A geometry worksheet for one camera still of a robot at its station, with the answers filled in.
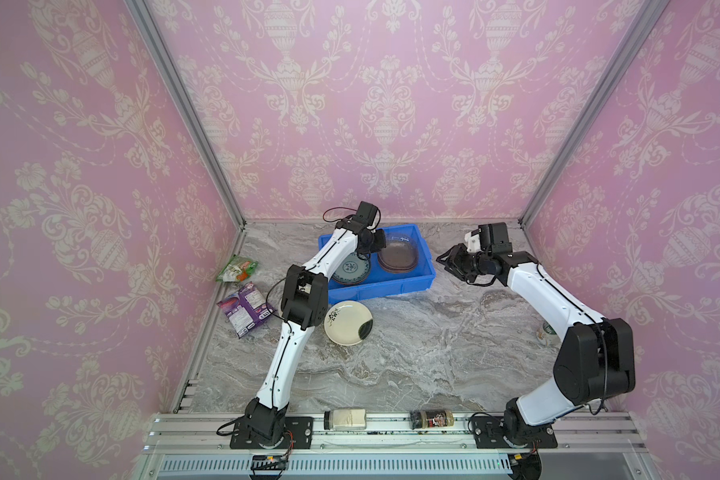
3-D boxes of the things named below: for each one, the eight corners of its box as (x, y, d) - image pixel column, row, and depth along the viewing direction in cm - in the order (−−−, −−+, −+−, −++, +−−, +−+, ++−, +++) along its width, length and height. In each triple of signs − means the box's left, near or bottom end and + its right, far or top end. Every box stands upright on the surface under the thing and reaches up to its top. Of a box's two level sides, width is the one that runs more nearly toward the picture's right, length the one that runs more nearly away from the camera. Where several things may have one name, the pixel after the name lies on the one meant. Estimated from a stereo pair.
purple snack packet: (239, 337, 93) (235, 332, 90) (219, 308, 99) (215, 303, 96) (275, 311, 98) (273, 306, 96) (254, 285, 105) (252, 280, 102)
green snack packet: (221, 281, 106) (217, 276, 103) (235, 260, 112) (232, 255, 109) (245, 287, 104) (242, 282, 102) (258, 265, 110) (255, 259, 108)
